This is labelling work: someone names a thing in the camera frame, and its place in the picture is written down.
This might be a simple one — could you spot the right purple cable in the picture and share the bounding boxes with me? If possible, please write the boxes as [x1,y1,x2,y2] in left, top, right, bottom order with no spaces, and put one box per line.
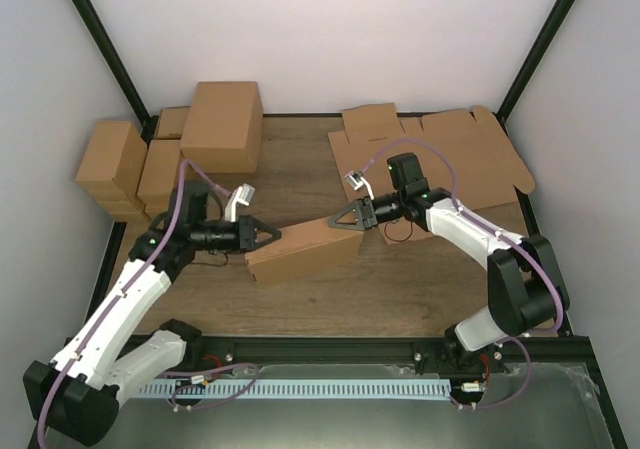
[359,138,566,412]

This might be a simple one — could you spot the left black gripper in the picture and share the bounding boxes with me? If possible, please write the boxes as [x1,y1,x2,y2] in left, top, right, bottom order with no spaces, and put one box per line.
[192,216,282,255]

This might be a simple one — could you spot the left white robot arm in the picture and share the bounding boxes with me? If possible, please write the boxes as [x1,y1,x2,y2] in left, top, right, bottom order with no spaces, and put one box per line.
[23,181,281,447]

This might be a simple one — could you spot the rear small cardboard box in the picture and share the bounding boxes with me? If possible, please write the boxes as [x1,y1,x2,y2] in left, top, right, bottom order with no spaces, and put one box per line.
[154,106,190,140]

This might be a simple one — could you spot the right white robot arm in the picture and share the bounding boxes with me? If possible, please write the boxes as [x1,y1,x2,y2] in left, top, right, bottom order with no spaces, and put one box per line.
[328,153,569,372]

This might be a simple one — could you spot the large folded cardboard box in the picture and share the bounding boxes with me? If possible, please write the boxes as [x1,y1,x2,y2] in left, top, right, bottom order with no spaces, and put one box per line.
[180,81,263,174]

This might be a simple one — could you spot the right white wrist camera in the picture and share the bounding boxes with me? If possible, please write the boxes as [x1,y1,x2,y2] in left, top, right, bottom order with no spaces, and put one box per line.
[345,171,375,199]

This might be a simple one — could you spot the black aluminium frame rail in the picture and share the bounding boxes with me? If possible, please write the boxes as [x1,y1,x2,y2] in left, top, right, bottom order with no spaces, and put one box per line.
[63,336,592,370]

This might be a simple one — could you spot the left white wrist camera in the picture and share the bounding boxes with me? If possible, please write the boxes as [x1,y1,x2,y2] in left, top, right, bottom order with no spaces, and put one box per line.
[224,183,255,222]

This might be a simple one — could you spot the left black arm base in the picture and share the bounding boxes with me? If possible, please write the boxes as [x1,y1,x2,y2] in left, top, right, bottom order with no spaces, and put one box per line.
[169,336,235,372]

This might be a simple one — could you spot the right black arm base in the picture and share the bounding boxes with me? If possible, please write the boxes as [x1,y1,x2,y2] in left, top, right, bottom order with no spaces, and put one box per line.
[411,337,505,377]

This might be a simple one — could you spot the light blue slotted cable duct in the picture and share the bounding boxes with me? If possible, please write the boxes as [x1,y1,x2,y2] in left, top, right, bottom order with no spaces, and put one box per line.
[134,379,451,401]

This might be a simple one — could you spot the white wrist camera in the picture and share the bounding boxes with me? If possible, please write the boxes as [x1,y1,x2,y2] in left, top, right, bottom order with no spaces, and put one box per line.
[345,171,375,199]
[224,183,255,222]

